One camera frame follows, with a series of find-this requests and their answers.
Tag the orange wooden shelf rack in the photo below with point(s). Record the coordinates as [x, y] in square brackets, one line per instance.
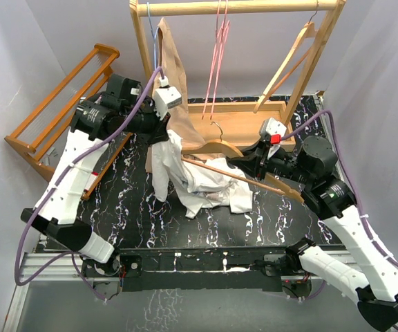
[34, 139]

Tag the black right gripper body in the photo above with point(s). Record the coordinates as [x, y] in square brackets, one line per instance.
[281, 164]

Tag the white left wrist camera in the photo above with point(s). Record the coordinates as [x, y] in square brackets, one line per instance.
[166, 97]

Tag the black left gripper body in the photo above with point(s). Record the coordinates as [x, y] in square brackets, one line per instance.
[146, 123]

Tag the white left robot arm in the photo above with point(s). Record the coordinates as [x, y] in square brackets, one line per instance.
[124, 106]

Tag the light wooden hanger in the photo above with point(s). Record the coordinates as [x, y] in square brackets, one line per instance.
[308, 31]

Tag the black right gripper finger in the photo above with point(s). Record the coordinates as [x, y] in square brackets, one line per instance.
[250, 164]
[256, 150]

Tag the blue wire hanger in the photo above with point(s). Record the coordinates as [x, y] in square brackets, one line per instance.
[155, 37]

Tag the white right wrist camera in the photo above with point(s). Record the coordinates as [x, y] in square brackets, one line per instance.
[272, 131]

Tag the pink wire hanger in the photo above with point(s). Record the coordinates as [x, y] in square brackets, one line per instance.
[210, 84]
[219, 51]

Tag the white t shirt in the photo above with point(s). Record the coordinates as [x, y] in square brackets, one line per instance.
[195, 186]

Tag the wooden clothes rack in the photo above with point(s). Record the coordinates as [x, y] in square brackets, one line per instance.
[233, 115]

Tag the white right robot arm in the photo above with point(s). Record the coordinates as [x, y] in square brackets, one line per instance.
[374, 286]

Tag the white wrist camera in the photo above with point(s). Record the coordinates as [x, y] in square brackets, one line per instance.
[166, 97]
[272, 131]

